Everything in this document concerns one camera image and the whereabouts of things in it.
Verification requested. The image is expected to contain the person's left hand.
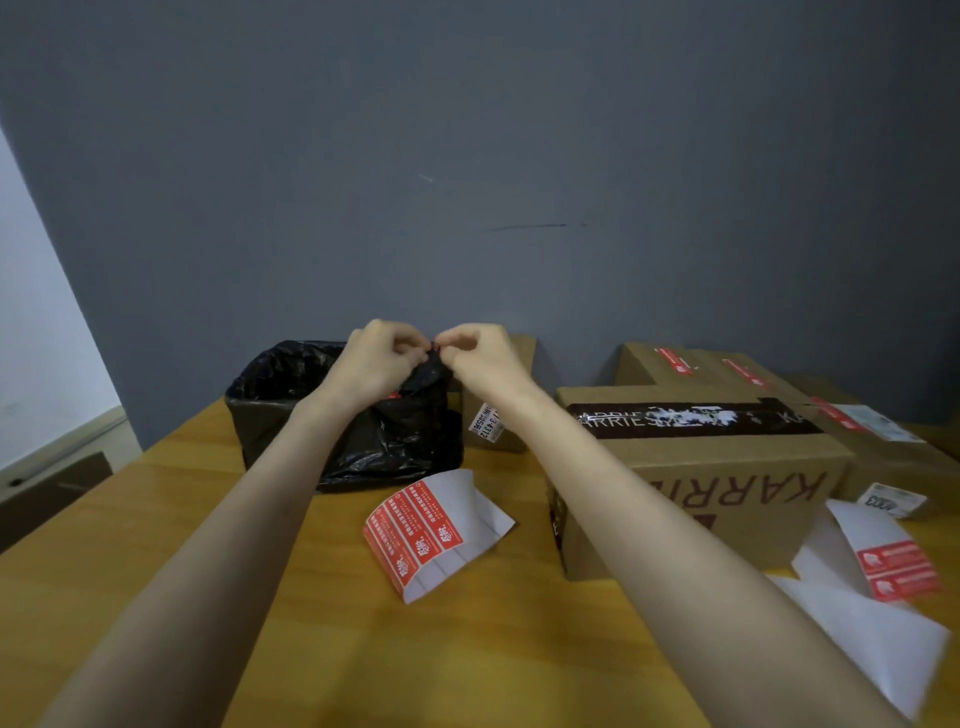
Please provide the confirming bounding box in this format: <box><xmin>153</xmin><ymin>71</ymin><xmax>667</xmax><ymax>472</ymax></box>
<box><xmin>314</xmin><ymin>319</ymin><xmax>434</xmax><ymax>414</ymax></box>

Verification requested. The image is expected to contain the white end label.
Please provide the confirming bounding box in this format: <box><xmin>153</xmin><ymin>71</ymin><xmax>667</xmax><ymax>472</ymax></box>
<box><xmin>857</xmin><ymin>482</ymin><xmax>930</xmax><ymax>519</ymax></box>

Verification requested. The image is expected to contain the white barcode label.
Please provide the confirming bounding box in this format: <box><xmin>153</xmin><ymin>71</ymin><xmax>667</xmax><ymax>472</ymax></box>
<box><xmin>832</xmin><ymin>404</ymin><xmax>926</xmax><ymax>444</ymax></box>

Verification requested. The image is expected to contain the red sticker label strip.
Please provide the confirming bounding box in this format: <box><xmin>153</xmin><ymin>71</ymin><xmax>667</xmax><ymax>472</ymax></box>
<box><xmin>362</xmin><ymin>469</ymin><xmax>517</xmax><ymax>605</ymax></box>

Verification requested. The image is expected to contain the person's right hand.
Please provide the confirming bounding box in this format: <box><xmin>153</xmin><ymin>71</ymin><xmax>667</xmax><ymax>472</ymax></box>
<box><xmin>433</xmin><ymin>323</ymin><xmax>541</xmax><ymax>418</ymax></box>

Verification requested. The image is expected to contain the small brown cardboard box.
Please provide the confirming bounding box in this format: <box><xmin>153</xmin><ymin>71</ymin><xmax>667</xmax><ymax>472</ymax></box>
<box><xmin>614</xmin><ymin>342</ymin><xmax>725</xmax><ymax>388</ymax></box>
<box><xmin>461</xmin><ymin>333</ymin><xmax>538</xmax><ymax>454</ymax></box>
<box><xmin>689</xmin><ymin>350</ymin><xmax>810</xmax><ymax>404</ymax></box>

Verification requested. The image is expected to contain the black plastic trash bag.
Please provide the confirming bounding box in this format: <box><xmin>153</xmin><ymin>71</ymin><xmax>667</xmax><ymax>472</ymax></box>
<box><xmin>224</xmin><ymin>340</ymin><xmax>465</xmax><ymax>494</ymax></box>

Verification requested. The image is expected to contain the white backing paper strip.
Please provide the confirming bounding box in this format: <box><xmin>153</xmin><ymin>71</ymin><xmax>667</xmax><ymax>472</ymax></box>
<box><xmin>768</xmin><ymin>498</ymin><xmax>952</xmax><ymax>723</ymax></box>

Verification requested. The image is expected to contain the long brown cardboard box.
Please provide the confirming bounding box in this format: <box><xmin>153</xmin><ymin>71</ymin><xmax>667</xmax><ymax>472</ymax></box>
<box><xmin>787</xmin><ymin>374</ymin><xmax>960</xmax><ymax>519</ymax></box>

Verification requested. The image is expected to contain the person's right forearm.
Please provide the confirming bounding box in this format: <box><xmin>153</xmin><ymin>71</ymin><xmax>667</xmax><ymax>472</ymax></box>
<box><xmin>517</xmin><ymin>389</ymin><xmax>913</xmax><ymax>728</ymax></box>

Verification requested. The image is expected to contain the white printed price label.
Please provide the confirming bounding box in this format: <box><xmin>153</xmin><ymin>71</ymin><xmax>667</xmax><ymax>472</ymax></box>
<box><xmin>468</xmin><ymin>402</ymin><xmax>505</xmax><ymax>444</ymax></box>

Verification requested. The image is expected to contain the person's left forearm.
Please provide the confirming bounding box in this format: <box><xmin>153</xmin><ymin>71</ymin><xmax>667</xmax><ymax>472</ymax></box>
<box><xmin>37</xmin><ymin>397</ymin><xmax>361</xmax><ymax>728</ymax></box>

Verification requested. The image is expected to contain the box with black tape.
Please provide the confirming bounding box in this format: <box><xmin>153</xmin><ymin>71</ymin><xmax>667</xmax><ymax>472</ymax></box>
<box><xmin>547</xmin><ymin>384</ymin><xmax>856</xmax><ymax>583</ymax></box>

